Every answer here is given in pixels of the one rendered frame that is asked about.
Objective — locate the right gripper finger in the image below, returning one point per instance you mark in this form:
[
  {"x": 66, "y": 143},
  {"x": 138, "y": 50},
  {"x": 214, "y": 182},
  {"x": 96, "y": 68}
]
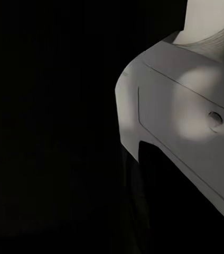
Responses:
[{"x": 182, "y": 220}]

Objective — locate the monitor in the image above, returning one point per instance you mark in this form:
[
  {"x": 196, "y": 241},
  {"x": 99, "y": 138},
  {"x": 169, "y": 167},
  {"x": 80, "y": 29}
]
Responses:
[{"x": 78, "y": 78}]

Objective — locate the desk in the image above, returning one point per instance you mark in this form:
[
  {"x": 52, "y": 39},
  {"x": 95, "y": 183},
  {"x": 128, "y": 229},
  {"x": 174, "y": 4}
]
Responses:
[{"x": 139, "y": 197}]

